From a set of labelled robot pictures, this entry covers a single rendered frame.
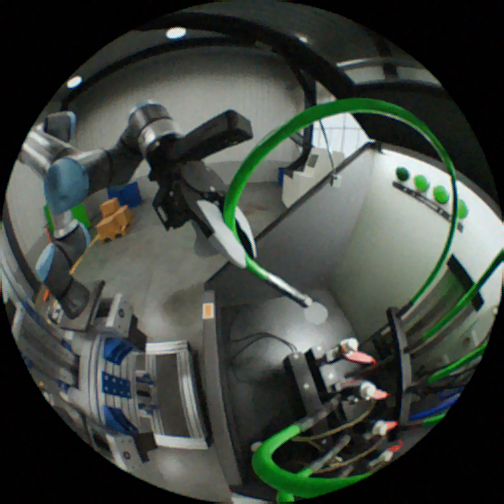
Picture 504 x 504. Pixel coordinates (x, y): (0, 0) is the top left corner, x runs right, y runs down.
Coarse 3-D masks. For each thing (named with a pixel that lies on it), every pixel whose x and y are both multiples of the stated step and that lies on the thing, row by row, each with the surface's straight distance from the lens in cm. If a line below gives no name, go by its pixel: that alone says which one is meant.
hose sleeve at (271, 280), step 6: (270, 276) 21; (264, 282) 21; (270, 282) 21; (276, 282) 21; (282, 282) 22; (276, 288) 22; (282, 288) 22; (288, 288) 23; (294, 288) 24; (288, 294) 23; (294, 294) 24; (300, 294) 24; (294, 300) 24; (300, 300) 25
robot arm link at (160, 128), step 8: (160, 120) 28; (168, 120) 28; (152, 128) 27; (160, 128) 26; (168, 128) 26; (176, 128) 26; (144, 136) 28; (152, 136) 25; (160, 136) 25; (144, 144) 26; (144, 152) 26
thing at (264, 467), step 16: (496, 256) 25; (480, 288) 29; (464, 304) 31; (448, 320) 33; (336, 400) 29; (320, 416) 25; (288, 432) 20; (272, 448) 17; (256, 464) 13; (272, 464) 13; (272, 480) 11; (288, 480) 10; (304, 480) 10; (320, 480) 9; (336, 480) 9; (352, 480) 8; (304, 496) 10
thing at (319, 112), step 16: (304, 112) 15; (320, 112) 15; (336, 112) 15; (352, 112) 16; (384, 112) 18; (400, 112) 19; (288, 128) 14; (416, 128) 21; (272, 144) 14; (256, 160) 14; (448, 160) 25; (240, 176) 15; (240, 192) 15; (224, 208) 16; (448, 240) 32; (256, 272) 20; (432, 272) 36
